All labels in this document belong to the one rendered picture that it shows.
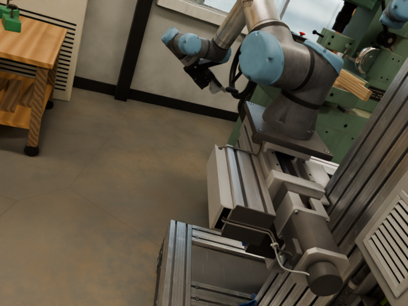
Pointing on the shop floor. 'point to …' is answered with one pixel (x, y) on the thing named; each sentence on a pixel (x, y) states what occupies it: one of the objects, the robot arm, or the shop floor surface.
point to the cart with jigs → (8, 96)
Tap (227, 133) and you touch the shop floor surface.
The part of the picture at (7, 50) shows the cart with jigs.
